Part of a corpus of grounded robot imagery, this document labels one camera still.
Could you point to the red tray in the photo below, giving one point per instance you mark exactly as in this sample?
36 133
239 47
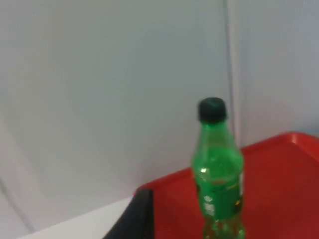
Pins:
279 189

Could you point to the green plastic bottle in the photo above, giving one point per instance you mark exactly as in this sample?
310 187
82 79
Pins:
218 179

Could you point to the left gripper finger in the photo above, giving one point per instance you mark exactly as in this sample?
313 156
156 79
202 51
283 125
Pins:
139 216

